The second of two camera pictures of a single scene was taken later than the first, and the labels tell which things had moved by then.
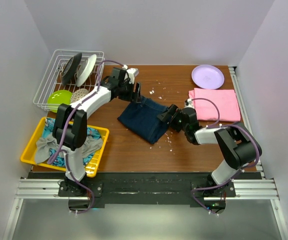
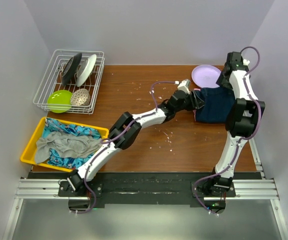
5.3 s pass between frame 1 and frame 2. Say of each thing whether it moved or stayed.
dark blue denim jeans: moved
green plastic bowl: stayed
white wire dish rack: stayed
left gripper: moved
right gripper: moved
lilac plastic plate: stayed
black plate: stayed
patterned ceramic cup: stayed
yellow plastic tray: stayed
